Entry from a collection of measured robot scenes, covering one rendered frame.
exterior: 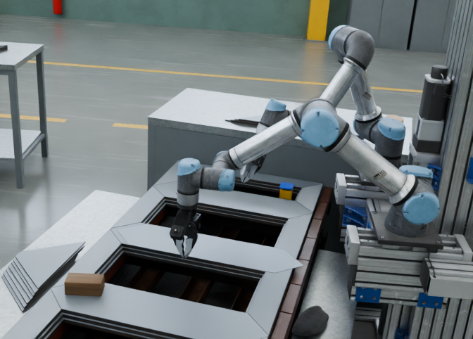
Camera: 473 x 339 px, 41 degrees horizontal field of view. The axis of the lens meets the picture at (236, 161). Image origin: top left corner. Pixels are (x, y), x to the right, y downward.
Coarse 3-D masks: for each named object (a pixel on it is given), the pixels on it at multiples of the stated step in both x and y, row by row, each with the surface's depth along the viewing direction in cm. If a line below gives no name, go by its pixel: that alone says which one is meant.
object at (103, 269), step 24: (240, 216) 271; (264, 216) 269; (312, 216) 272; (120, 240) 241; (192, 264) 232; (216, 264) 230; (72, 312) 198; (48, 336) 189; (144, 336) 192; (168, 336) 191
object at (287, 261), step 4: (284, 252) 239; (288, 252) 239; (284, 256) 236; (288, 256) 237; (292, 256) 237; (280, 260) 233; (284, 260) 234; (288, 260) 234; (292, 260) 234; (280, 264) 231; (284, 264) 231; (288, 264) 231; (292, 264) 231; (280, 268) 228; (284, 268) 229; (288, 268) 229; (292, 268) 229; (276, 272) 226
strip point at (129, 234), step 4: (144, 224) 253; (124, 228) 249; (128, 228) 249; (132, 228) 250; (136, 228) 250; (140, 228) 250; (120, 232) 246; (124, 232) 246; (128, 232) 246; (132, 232) 246; (136, 232) 247; (124, 236) 243; (128, 236) 243; (132, 236) 243; (128, 240) 241; (132, 240) 241; (128, 244) 238
